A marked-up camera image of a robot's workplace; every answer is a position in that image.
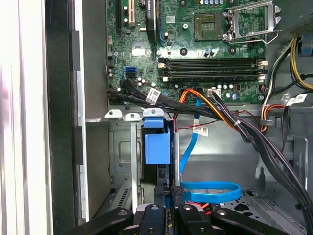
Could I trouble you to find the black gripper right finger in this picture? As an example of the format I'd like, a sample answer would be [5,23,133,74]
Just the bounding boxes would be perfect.
[171,186,291,235]

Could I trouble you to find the metal disk bay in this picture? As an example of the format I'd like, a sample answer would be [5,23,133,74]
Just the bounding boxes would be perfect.
[85,109,183,218]

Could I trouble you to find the black RAM slot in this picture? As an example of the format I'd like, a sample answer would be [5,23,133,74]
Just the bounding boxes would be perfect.
[158,58,267,65]
[160,70,267,77]
[162,75,267,83]
[158,64,267,71]

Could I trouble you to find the black expansion slot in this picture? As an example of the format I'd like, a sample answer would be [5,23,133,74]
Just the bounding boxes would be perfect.
[116,0,124,37]

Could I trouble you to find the wire locking lever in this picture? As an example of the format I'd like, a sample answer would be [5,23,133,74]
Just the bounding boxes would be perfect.
[227,29,283,45]

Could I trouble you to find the blue plastic clip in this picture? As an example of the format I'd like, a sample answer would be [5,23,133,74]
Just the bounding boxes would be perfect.
[300,36,313,55]

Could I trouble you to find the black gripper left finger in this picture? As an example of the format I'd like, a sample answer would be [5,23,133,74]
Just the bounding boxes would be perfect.
[64,185,170,235]

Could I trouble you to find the yellow black power cable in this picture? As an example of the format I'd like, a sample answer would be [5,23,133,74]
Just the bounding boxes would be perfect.
[290,36,313,91]

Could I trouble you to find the red orange power wire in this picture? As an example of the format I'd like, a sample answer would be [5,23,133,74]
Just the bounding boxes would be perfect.
[184,201,214,215]

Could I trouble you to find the orange yellow motherboard wires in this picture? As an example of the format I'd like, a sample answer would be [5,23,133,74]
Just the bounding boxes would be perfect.
[179,89,236,128]

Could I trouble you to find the tan expansion slot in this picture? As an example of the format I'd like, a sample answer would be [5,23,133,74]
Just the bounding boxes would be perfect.
[128,0,136,27]

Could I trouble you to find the hard disk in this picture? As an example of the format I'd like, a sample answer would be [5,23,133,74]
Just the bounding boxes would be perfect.
[141,117,177,209]

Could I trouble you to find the green motherboard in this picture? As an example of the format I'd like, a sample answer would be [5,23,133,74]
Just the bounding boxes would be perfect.
[106,0,274,105]

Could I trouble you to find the black cable bundle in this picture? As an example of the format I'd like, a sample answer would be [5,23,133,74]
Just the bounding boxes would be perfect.
[107,79,313,235]

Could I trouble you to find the metal drive cage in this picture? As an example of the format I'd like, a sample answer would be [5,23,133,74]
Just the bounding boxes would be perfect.
[261,93,313,221]

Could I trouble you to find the blue data port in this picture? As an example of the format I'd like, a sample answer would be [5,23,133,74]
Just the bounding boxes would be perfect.
[125,66,139,79]

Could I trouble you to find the square chipset chip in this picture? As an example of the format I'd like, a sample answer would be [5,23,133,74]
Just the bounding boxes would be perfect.
[131,45,146,57]

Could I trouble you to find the grey power supply unit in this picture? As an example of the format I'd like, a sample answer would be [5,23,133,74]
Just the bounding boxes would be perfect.
[272,0,313,35]

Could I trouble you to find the metal socket cover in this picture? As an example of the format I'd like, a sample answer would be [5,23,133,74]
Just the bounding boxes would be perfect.
[226,0,282,44]

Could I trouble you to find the CPU socket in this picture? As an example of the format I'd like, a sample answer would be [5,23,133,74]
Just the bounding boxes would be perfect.
[194,13,223,42]

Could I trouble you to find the blue data wire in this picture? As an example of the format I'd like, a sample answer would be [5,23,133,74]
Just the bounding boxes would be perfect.
[172,94,243,204]

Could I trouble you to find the black graphics card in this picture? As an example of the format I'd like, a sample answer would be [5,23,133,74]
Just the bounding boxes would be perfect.
[145,0,160,45]

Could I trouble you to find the white orange wire bundle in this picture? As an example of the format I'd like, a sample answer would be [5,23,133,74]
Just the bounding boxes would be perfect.
[260,41,294,134]

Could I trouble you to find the black PC case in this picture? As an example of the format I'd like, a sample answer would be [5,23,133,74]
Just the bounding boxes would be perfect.
[45,0,313,235]

